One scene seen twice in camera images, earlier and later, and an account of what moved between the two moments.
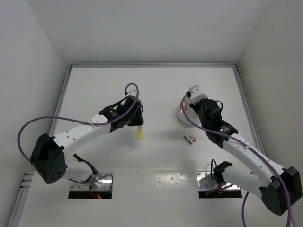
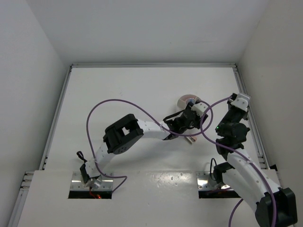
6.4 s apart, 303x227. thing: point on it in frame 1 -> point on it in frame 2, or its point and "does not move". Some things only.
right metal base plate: (205, 183) does not move
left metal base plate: (100, 180) does not move
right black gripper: (194, 106) -> (245, 115)
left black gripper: (139, 121) -> (197, 122)
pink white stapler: (191, 138) does not move
